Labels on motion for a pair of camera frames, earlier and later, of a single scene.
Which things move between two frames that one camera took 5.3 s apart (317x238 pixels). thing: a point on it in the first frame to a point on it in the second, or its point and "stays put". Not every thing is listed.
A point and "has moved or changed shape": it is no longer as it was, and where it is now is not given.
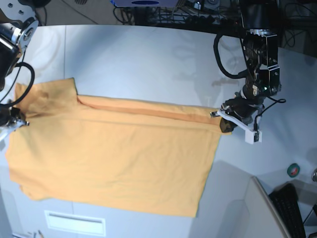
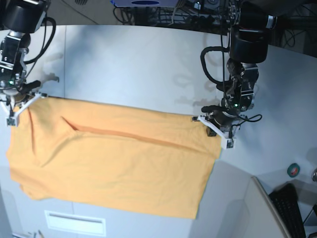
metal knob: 314,175 stays put
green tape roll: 293,170 stays put
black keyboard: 285,200 stays put
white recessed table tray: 73,223 stays put
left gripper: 12,116 to 23,95
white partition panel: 265,221 stays put
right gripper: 241,109 to 224,121
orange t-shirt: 121,154 has moved or changed shape
